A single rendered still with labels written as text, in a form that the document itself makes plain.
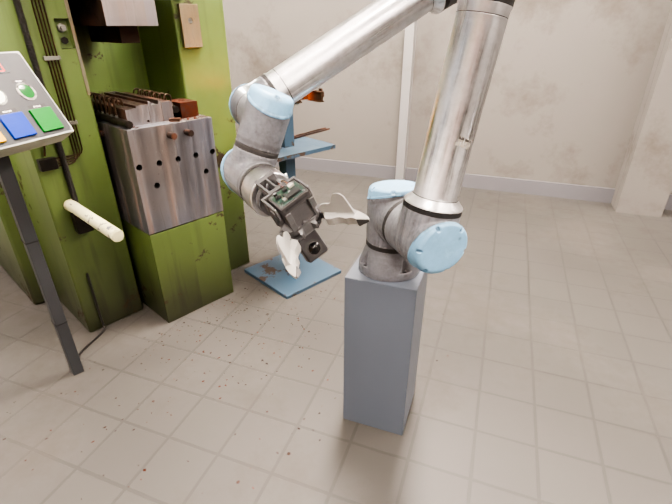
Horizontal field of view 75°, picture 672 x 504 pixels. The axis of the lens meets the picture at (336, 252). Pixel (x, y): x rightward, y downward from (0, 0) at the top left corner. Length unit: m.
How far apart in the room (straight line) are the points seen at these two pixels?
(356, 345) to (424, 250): 0.50
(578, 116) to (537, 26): 0.74
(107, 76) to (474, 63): 1.83
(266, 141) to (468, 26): 0.49
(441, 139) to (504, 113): 2.88
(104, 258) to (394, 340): 1.39
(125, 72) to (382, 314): 1.75
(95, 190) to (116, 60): 0.68
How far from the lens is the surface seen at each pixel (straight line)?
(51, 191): 2.07
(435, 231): 1.05
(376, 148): 4.13
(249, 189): 0.82
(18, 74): 1.77
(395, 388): 1.51
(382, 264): 1.28
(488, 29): 1.05
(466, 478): 1.61
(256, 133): 0.87
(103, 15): 1.95
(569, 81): 3.91
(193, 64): 2.26
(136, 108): 1.98
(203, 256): 2.21
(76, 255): 2.17
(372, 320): 1.36
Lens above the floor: 1.27
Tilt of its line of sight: 28 degrees down
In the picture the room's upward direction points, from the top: straight up
